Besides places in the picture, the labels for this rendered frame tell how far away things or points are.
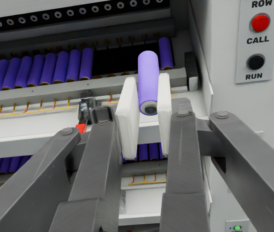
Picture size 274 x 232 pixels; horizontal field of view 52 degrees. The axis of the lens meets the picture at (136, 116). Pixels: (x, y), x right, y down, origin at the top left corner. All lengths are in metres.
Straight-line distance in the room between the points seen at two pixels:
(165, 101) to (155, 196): 0.38
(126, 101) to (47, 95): 0.26
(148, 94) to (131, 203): 0.34
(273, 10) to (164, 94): 0.18
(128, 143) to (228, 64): 0.20
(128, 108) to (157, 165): 0.37
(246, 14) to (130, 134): 0.20
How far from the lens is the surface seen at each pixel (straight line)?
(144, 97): 0.21
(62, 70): 0.45
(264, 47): 0.33
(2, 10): 0.34
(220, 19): 0.31
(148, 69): 0.23
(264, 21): 0.32
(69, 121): 0.40
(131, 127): 0.15
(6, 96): 0.44
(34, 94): 0.42
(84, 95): 0.39
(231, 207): 0.51
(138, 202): 0.53
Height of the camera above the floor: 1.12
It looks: 36 degrees down
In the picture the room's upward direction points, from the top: 11 degrees counter-clockwise
